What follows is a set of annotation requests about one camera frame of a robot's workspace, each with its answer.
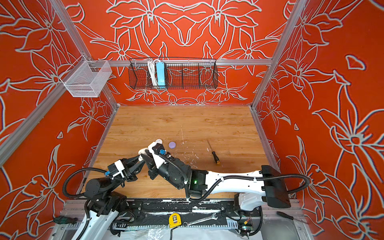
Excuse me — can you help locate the purple round case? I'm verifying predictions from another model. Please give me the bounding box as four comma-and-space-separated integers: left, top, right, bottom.
169, 141, 177, 149

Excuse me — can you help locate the small white case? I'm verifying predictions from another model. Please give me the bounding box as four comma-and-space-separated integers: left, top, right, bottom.
138, 148, 150, 156

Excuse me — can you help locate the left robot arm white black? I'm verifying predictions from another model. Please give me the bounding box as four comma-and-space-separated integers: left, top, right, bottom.
63, 155, 145, 240

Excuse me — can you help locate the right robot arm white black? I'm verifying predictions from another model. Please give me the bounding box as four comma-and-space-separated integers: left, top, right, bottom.
139, 150, 311, 212

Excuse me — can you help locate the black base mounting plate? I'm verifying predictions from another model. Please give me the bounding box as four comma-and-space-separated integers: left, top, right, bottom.
113, 199, 260, 229

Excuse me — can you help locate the yellow tape measure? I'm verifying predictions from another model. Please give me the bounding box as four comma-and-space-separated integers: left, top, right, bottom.
169, 213, 182, 229

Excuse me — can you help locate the yellow black screwdriver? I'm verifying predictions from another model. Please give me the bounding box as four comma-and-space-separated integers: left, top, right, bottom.
207, 140, 221, 165

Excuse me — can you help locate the silver wrench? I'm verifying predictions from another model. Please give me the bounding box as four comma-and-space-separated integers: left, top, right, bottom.
183, 214, 218, 227

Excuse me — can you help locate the light blue box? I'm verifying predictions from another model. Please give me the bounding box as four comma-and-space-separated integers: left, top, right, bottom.
156, 62, 166, 88

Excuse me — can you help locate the clear plastic bin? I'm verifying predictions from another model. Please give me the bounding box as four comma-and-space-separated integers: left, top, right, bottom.
60, 61, 112, 98

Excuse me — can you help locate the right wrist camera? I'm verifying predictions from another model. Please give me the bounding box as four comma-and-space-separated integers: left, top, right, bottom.
148, 142, 166, 169

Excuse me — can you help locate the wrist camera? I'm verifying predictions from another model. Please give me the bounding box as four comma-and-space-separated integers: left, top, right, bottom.
105, 160, 125, 179
148, 142, 166, 169

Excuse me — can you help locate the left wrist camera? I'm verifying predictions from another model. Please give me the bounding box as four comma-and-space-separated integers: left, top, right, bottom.
105, 160, 125, 179

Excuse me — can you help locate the green handled tool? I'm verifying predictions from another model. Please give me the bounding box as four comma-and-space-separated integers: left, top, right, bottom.
53, 216, 78, 225

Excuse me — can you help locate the black wire basket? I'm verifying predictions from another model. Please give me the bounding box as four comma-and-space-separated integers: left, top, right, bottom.
128, 57, 219, 90

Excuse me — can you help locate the white cable bundle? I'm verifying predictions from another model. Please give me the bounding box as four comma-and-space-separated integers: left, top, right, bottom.
147, 59, 160, 87

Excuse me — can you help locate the black screwdriver on frame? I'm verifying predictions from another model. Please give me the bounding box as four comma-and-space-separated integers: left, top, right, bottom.
276, 211, 307, 224

